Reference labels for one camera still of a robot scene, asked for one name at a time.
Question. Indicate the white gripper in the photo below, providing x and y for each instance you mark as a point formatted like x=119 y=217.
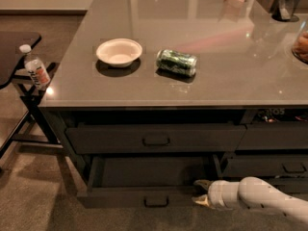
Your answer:
x=217 y=193

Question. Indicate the drawer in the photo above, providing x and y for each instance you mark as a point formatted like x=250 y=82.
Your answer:
x=266 y=166
x=145 y=182
x=154 y=138
x=290 y=185
x=275 y=136

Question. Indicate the green soda can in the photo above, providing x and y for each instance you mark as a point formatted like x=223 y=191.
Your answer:
x=176 y=62

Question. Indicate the white paper bowl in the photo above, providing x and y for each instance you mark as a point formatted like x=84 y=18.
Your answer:
x=118 y=52

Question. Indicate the dark folding chair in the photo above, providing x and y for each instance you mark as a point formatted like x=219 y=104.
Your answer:
x=32 y=127

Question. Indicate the clear water bottle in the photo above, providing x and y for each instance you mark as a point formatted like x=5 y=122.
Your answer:
x=35 y=67

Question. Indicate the dark cabinet frame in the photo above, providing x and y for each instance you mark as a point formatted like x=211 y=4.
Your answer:
x=72 y=117

